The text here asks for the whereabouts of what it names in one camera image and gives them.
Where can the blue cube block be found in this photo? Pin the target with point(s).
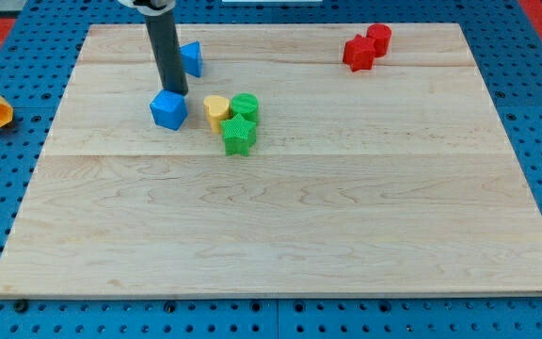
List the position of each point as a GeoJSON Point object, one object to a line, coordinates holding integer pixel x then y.
{"type": "Point", "coordinates": [168, 110]}

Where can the light wooden board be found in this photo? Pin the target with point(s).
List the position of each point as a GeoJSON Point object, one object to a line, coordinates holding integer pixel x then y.
{"type": "Point", "coordinates": [397, 182]}

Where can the red star block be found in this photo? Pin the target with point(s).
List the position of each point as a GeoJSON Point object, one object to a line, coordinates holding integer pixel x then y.
{"type": "Point", "coordinates": [359, 53]}

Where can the green cylinder block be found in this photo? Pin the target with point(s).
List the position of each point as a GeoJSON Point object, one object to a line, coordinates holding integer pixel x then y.
{"type": "Point", "coordinates": [246, 105]}

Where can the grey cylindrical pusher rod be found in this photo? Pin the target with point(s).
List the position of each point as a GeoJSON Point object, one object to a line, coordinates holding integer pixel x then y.
{"type": "Point", "coordinates": [165, 45]}

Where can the red cylinder block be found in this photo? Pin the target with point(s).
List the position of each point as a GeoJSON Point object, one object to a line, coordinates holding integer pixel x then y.
{"type": "Point", "coordinates": [380, 34]}

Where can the yellow heart block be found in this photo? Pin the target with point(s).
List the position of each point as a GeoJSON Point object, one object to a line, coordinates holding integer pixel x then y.
{"type": "Point", "coordinates": [217, 110]}

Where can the green star block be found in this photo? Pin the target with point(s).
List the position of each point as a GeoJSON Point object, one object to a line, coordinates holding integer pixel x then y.
{"type": "Point", "coordinates": [238, 135]}

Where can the blue triangle block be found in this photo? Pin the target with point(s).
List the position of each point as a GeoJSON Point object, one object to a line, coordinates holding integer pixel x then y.
{"type": "Point", "coordinates": [192, 58]}

